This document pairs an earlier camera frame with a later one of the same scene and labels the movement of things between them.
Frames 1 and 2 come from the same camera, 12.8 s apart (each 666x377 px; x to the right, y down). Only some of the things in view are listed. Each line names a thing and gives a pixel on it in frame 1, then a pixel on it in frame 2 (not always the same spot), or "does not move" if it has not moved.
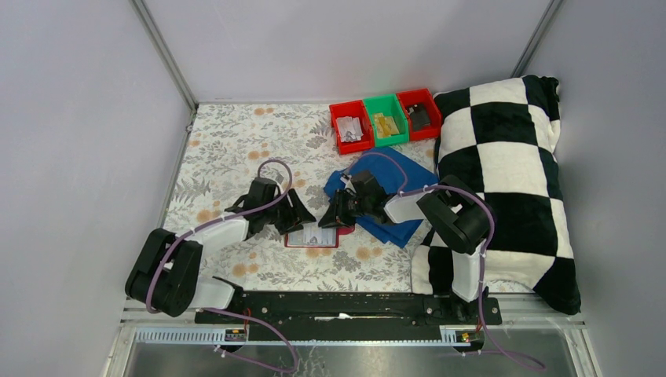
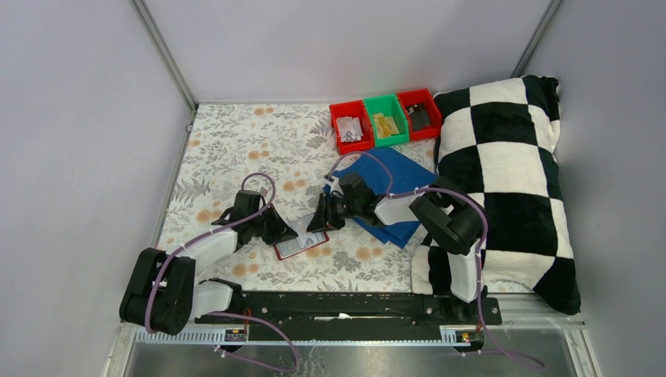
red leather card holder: x=340 y=231 to x=304 y=240
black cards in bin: x=418 y=115 does not move
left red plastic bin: x=358 y=109 does not move
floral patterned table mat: x=229 y=147 does not move
